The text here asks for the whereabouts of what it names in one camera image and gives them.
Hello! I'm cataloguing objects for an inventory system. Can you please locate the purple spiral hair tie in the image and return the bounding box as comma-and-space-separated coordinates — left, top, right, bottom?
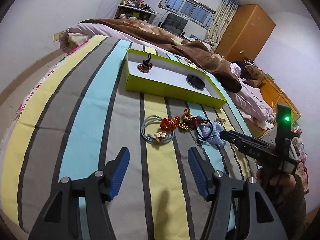
201, 122, 226, 147

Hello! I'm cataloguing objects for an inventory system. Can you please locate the black hair tie with beads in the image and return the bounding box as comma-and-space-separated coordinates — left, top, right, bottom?
190, 115, 214, 144

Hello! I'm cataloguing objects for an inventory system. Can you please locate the red gold bead charm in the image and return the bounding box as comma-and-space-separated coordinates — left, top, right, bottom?
178, 109, 200, 132

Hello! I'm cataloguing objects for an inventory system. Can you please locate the red orange bead bracelet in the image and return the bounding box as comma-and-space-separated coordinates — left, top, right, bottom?
159, 115, 181, 132

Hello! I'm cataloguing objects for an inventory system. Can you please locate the black smart wristband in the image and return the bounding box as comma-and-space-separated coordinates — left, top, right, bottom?
186, 74, 206, 90

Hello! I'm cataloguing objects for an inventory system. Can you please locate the grey hair tie with flower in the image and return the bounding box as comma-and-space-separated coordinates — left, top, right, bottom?
140, 115, 175, 145

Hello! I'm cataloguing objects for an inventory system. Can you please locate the dark bead bracelet with loop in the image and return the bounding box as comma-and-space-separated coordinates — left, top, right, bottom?
137, 53, 154, 74

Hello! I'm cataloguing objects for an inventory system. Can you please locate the person's right hand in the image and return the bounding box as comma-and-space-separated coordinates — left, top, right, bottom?
268, 174, 306, 239

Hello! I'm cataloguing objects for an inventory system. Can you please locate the pink floral duvet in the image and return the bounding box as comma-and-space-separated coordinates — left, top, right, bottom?
59, 19, 276, 130

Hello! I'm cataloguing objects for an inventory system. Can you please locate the wooden bed headboard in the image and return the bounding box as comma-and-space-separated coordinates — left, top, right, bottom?
243, 56, 302, 140

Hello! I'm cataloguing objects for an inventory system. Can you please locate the brown teddy bear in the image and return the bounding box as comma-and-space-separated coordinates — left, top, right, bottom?
245, 64, 266, 88

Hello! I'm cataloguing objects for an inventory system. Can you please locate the brown fleece blanket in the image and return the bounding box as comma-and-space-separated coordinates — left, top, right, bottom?
83, 18, 241, 93

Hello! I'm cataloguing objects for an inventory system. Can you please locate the striped bed cover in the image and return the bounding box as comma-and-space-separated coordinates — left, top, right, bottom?
1, 35, 249, 239

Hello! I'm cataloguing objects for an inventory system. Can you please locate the wooden wardrobe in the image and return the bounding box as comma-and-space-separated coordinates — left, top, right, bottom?
215, 4, 276, 62

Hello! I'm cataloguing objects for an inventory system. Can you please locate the green shallow cardboard box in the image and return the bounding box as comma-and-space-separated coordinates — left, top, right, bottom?
125, 48, 227, 108

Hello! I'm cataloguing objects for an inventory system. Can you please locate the patterned window curtain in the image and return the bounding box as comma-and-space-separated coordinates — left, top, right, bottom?
204, 0, 240, 51

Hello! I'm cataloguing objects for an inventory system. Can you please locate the black office chair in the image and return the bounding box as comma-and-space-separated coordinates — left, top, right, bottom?
158, 12, 188, 37

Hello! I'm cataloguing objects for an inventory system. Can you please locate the barred window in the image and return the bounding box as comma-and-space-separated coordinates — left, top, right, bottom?
158, 0, 215, 29

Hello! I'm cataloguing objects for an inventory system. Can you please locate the cluttered desk shelf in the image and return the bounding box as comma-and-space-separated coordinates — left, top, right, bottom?
114, 0, 156, 23

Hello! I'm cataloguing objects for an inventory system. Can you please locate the wall power socket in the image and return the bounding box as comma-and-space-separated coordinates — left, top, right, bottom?
53, 30, 68, 42

